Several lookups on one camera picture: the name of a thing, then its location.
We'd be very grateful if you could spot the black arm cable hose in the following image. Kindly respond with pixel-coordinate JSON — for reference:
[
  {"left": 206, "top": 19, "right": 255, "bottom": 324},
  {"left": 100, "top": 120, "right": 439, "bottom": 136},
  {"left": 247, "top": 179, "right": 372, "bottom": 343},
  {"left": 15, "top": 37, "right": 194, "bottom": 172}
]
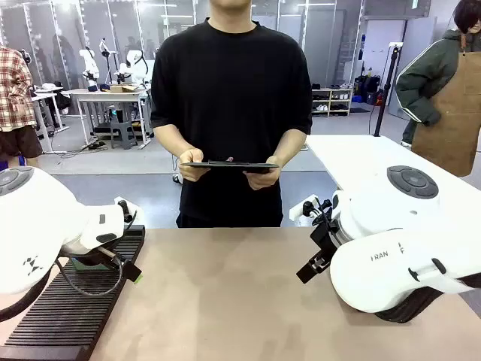
[
  {"left": 375, "top": 273, "right": 481, "bottom": 324},
  {"left": 0, "top": 262, "right": 52, "bottom": 323}
]

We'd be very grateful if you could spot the black tripod pole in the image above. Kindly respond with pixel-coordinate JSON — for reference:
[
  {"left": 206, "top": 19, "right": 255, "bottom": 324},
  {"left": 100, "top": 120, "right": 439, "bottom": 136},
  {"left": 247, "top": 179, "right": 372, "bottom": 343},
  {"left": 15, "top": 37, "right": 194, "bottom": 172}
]
[{"left": 373, "top": 41, "right": 404, "bottom": 138}]

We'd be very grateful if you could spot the white shoe shelf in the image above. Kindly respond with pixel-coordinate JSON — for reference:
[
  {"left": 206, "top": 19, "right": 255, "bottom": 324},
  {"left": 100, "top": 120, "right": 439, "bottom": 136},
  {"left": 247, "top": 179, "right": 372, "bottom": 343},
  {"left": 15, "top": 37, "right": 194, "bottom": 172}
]
[{"left": 311, "top": 87, "right": 355, "bottom": 117}]

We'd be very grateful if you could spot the black slotted PCB rack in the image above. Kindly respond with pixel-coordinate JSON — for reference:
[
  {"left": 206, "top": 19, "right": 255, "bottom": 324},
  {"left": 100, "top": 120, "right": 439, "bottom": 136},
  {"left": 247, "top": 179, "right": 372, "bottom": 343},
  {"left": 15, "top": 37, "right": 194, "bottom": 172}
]
[{"left": 0, "top": 224, "right": 147, "bottom": 361}]

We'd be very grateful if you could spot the white background desk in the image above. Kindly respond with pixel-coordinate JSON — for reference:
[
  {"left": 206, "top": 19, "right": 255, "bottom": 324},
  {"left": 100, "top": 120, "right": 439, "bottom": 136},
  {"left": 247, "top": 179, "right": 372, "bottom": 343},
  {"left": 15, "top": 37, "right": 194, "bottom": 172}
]
[{"left": 31, "top": 86, "right": 70, "bottom": 155}]

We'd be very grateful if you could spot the white background workbench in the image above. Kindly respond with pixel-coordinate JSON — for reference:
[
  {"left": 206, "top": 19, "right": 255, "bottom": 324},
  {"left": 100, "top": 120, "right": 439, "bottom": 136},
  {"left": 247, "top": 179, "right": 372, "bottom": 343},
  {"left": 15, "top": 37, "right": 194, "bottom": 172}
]
[{"left": 61, "top": 87, "right": 152, "bottom": 150}]

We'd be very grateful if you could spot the person's left forearm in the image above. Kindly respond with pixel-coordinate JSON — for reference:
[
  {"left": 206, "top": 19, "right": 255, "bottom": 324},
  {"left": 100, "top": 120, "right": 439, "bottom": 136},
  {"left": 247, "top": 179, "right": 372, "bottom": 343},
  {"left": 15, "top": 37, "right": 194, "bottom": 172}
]
[{"left": 271, "top": 128, "right": 307, "bottom": 163}]

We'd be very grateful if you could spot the grey plastic stool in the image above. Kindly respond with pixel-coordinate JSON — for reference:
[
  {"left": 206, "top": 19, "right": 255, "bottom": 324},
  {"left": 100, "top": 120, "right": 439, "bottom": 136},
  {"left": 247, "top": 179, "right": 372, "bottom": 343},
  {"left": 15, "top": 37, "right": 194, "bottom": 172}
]
[{"left": 109, "top": 119, "right": 138, "bottom": 150}]

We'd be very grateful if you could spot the person's left hand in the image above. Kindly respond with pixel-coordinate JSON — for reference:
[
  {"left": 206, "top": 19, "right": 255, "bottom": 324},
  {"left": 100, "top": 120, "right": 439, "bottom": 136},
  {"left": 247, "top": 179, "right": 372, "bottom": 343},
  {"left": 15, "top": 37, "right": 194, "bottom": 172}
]
[{"left": 243, "top": 154, "right": 283, "bottom": 191}]

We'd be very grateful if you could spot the person in brown apron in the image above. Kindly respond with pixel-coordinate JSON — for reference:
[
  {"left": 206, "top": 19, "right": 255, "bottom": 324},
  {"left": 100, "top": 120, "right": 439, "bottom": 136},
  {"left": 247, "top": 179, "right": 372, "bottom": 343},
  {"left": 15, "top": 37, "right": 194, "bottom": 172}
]
[{"left": 394, "top": 0, "right": 481, "bottom": 178}]

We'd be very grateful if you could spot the black clipboard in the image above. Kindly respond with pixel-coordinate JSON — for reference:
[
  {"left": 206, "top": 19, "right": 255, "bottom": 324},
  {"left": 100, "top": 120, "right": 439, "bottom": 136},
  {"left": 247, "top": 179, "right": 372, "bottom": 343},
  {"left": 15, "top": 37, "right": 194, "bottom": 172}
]
[{"left": 180, "top": 159, "right": 280, "bottom": 175}]

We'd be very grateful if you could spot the thin black left gripper cable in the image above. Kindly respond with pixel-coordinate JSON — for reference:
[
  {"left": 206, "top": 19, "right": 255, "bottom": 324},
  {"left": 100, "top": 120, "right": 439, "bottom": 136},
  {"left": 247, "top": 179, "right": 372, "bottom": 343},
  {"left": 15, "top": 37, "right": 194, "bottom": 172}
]
[{"left": 56, "top": 254, "right": 127, "bottom": 298}]

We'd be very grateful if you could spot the mannequin in plaid shirt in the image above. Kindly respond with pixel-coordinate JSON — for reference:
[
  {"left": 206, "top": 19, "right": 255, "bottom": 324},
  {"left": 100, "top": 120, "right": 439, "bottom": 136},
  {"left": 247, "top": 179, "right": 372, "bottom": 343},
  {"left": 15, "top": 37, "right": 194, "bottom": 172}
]
[{"left": 0, "top": 44, "right": 44, "bottom": 168}]

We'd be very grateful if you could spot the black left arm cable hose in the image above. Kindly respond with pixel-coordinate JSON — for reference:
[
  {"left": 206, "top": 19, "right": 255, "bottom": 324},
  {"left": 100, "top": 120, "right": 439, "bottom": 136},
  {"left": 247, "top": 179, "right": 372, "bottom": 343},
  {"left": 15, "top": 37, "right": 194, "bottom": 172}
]
[{"left": 0, "top": 262, "right": 52, "bottom": 323}]

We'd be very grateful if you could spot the person's right forearm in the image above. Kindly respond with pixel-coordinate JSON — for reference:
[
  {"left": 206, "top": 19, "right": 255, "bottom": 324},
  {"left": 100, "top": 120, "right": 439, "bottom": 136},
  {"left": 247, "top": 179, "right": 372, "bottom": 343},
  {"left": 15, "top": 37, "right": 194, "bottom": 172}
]
[{"left": 153, "top": 125, "right": 193, "bottom": 157}]

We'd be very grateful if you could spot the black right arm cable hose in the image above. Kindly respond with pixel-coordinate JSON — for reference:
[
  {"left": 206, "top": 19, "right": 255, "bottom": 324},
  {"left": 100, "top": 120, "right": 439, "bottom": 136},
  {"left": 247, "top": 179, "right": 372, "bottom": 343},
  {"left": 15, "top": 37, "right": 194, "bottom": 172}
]
[{"left": 375, "top": 273, "right": 481, "bottom": 324}]

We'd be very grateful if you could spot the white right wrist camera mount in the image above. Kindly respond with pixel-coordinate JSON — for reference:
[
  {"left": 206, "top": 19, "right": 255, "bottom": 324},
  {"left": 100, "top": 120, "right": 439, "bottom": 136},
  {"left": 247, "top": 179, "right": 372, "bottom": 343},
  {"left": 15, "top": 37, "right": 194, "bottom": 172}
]
[{"left": 289, "top": 193, "right": 334, "bottom": 227}]

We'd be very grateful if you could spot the person's right hand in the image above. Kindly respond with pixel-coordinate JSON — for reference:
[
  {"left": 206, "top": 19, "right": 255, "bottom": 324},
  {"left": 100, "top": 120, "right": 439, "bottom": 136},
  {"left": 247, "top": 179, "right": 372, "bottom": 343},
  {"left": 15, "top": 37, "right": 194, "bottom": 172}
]
[{"left": 178, "top": 148, "right": 212, "bottom": 184}]

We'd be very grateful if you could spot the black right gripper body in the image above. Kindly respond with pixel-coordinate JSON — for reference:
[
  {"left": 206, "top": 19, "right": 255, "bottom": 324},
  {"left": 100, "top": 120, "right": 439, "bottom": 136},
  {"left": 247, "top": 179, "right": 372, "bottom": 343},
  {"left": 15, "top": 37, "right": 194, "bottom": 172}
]
[{"left": 310, "top": 216, "right": 341, "bottom": 260}]

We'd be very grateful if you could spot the person's black t-shirt torso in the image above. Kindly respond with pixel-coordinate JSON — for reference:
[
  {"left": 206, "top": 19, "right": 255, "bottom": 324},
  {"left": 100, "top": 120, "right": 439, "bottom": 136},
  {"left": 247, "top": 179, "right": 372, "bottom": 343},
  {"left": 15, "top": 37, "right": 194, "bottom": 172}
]
[{"left": 150, "top": 0, "right": 314, "bottom": 229}]

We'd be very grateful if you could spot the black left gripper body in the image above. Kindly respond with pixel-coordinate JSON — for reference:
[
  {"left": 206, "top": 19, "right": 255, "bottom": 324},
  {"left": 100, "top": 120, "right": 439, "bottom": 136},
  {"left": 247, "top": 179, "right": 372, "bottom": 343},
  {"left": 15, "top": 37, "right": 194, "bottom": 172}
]
[{"left": 92, "top": 246, "right": 124, "bottom": 270}]

